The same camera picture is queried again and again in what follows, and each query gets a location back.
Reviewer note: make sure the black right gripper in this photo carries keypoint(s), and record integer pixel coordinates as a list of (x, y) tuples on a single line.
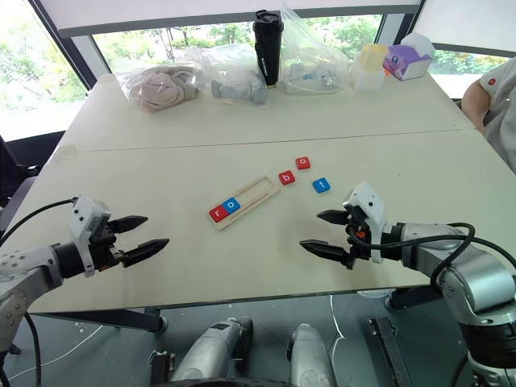
[(354, 255)]

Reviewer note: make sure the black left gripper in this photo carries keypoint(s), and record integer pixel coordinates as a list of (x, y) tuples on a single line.
[(102, 250)]

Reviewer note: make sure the blue letter tile t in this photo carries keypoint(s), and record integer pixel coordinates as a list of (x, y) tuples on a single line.
[(321, 185)]

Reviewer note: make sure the red letter tile b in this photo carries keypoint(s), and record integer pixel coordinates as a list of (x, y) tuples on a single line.
[(287, 177)]

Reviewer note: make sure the red letter tile o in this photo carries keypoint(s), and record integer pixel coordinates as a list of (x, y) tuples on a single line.
[(303, 163)]

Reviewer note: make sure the wooden block holder tray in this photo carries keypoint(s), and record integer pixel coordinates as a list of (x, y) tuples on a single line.
[(258, 191)]

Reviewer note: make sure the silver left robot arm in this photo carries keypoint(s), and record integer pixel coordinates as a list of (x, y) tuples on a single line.
[(36, 264)]

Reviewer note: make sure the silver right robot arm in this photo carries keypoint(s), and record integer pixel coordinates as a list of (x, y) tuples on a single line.
[(471, 278)]

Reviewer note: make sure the person's bare forearm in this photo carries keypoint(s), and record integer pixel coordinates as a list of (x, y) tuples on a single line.
[(475, 102)]

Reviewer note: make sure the red letter tile r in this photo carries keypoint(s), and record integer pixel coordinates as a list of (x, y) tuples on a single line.
[(218, 214)]

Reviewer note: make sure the blue letter tile o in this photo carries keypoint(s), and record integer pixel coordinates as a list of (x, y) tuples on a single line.
[(231, 206)]

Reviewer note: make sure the silver robot right leg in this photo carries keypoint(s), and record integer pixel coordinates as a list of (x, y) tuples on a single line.
[(310, 354)]

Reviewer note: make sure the silver robot leg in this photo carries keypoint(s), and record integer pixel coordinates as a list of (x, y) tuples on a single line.
[(209, 350), (310, 354)]

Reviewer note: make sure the silver robot left leg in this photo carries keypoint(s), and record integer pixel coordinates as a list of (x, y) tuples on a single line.
[(209, 350)]

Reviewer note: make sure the black table foot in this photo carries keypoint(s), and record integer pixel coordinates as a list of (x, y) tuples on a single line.
[(411, 298)]

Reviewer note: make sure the black chair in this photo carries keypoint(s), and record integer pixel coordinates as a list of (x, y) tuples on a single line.
[(14, 173)]

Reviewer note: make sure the plastic bag of pink items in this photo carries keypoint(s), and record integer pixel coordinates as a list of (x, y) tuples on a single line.
[(155, 90)]

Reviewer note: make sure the clear plastic container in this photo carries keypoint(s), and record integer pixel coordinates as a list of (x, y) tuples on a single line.
[(367, 80)]

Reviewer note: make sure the plastic bag of white items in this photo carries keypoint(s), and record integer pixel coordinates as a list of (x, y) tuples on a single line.
[(310, 68)]

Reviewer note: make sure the plastic bag of grey parts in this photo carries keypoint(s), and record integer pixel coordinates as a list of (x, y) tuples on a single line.
[(238, 76)]

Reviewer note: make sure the yellow plastic cup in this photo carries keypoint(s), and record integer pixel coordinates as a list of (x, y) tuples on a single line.
[(374, 56)]

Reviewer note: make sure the purple tissue box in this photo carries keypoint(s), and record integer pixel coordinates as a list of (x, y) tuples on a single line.
[(407, 58)]

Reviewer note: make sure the black travel tumbler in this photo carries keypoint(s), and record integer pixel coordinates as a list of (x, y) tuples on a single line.
[(268, 48)]

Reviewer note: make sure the person in grey shirt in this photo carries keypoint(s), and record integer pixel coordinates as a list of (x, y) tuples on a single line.
[(504, 101)]

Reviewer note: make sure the wide white roller blind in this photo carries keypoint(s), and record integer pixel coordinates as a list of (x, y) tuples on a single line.
[(201, 16)]

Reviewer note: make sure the narrow white roller blind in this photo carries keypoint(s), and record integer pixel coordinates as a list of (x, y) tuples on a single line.
[(471, 24)]

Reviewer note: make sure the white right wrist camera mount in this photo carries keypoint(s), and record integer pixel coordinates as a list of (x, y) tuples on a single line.
[(371, 205)]

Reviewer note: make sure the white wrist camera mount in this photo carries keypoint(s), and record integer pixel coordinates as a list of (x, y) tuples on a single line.
[(371, 205), (82, 217)]

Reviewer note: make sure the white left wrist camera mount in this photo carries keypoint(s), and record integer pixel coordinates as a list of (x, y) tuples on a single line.
[(82, 217)]

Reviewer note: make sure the black table frame bar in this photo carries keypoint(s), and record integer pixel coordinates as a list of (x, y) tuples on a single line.
[(121, 318)]

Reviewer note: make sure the black floor bracket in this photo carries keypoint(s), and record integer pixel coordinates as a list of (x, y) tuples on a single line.
[(161, 369)]

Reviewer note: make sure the black floor rail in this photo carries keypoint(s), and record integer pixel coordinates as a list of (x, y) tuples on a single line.
[(389, 354)]

